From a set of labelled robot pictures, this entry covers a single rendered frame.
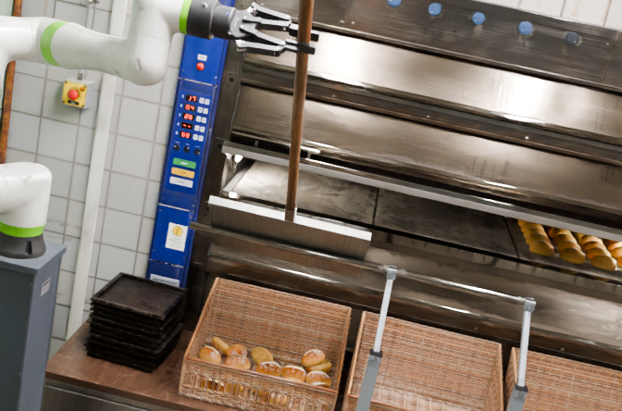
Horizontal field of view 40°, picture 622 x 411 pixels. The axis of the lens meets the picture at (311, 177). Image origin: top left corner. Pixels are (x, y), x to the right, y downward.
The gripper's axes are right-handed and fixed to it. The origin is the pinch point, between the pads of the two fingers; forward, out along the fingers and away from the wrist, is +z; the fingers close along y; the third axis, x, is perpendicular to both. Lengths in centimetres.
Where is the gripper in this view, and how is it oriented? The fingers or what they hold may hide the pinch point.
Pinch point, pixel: (303, 40)
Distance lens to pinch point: 198.4
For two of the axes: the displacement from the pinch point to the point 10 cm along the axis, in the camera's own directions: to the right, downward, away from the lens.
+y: -2.3, 8.7, -4.5
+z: 9.7, 2.3, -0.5
